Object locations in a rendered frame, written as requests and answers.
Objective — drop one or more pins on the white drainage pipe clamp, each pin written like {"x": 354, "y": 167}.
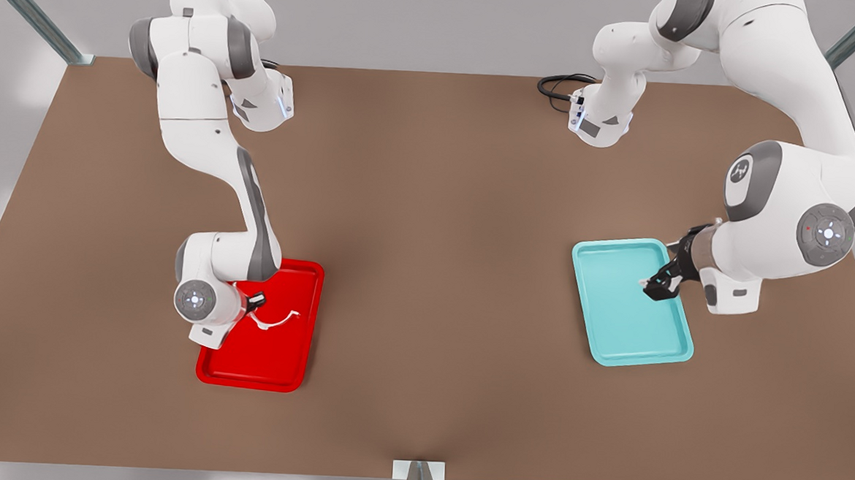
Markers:
{"x": 277, "y": 323}

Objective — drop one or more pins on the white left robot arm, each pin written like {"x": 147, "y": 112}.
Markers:
{"x": 781, "y": 185}

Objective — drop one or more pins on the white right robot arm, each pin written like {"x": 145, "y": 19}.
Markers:
{"x": 191, "y": 132}

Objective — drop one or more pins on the red plastic tray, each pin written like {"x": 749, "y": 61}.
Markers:
{"x": 284, "y": 357}

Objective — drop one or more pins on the cyan plastic tray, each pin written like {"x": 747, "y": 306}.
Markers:
{"x": 617, "y": 316}

